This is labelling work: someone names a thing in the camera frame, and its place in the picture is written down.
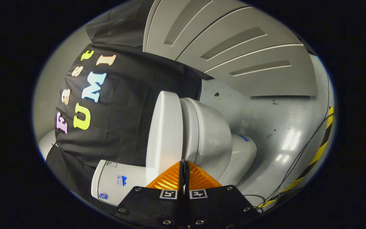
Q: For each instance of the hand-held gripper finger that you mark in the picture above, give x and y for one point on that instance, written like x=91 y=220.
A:
x=187 y=206
x=180 y=206

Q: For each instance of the white toilet lid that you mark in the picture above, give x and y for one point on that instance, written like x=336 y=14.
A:
x=164 y=133

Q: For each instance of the white toilet with tank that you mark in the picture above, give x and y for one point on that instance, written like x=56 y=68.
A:
x=211 y=140

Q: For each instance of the black backdrop cloth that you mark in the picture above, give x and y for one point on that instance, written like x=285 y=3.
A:
x=122 y=111

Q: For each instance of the yellow black floor tape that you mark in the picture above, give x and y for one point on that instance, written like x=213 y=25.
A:
x=321 y=148

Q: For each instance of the white panelled cabinet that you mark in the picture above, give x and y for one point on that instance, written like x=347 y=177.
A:
x=233 y=57

